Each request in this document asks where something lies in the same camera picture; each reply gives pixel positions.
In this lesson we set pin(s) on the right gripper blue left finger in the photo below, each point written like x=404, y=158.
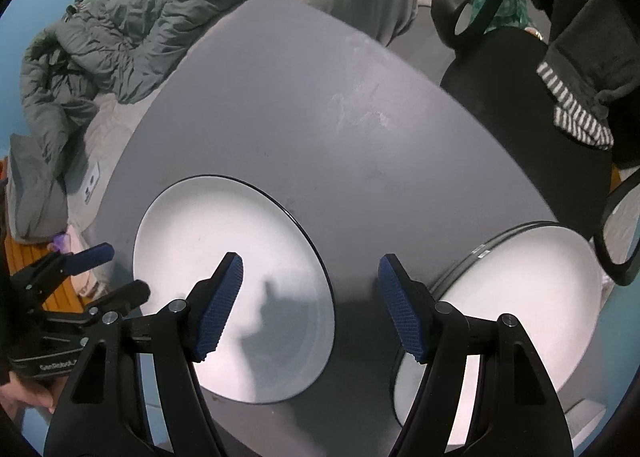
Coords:
x=210, y=304

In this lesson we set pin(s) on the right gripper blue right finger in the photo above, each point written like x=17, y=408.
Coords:
x=411, y=307

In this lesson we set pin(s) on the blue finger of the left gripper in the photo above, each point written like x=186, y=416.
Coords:
x=84, y=261
x=118, y=303

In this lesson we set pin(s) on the white plate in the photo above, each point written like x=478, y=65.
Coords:
x=262, y=308
x=515, y=318

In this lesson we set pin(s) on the person's left hand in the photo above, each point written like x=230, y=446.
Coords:
x=16, y=394

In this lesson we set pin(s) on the grey quilted comforter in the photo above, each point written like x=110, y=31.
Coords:
x=126, y=48

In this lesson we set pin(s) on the black office chair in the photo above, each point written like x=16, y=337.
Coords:
x=494, y=77

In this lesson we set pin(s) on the dark grey hooded sweater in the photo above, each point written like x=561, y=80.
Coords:
x=591, y=65

